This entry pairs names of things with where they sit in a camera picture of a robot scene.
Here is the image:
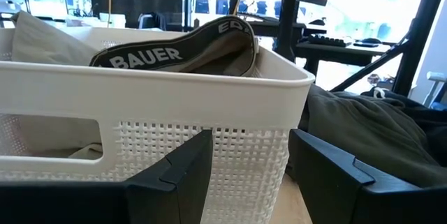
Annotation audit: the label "black desk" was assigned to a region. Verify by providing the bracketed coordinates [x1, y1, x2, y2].
[295, 40, 392, 78]

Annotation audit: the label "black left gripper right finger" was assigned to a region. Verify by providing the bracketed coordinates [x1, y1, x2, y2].
[288, 128, 447, 224]

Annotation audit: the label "black diagonal frame brace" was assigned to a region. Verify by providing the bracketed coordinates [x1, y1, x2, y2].
[330, 33, 411, 93]

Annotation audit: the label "black monitor pole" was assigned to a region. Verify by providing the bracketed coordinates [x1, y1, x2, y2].
[275, 0, 305, 63]

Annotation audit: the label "khaki trousers with lettered waistband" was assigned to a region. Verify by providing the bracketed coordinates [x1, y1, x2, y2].
[89, 15, 260, 77]

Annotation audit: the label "black rig frame post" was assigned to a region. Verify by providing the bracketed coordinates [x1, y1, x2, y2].
[393, 0, 447, 96]

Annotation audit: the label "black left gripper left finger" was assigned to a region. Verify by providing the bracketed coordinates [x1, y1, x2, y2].
[0, 129, 214, 224]

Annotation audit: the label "black keyboard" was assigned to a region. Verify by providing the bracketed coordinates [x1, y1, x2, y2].
[309, 33, 352, 47]

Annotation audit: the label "white perforated plastic laundry basket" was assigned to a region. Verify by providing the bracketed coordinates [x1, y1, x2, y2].
[0, 27, 316, 224]

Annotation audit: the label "pale pink woven shirt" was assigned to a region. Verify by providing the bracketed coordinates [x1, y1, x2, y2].
[10, 10, 101, 67]

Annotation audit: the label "dark olive ribbed sweatshirt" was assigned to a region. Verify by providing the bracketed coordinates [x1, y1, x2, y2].
[298, 84, 447, 188]

